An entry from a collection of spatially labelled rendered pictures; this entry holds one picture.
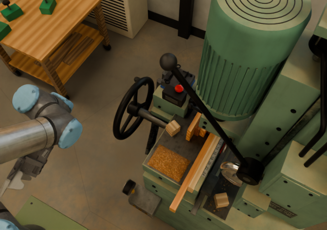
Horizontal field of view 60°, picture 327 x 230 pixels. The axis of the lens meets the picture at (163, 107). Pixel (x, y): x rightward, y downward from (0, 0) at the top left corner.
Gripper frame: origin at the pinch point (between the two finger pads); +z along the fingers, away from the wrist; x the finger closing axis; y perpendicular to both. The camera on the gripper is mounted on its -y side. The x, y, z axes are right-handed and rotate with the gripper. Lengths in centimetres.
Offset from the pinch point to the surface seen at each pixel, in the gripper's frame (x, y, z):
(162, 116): -1, 37, -47
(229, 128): -30, 51, -51
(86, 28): 127, -23, -96
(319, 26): -71, 38, -64
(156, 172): -13, 41, -28
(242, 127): -30, 54, -52
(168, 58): -56, 21, -51
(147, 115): 6, 33, -46
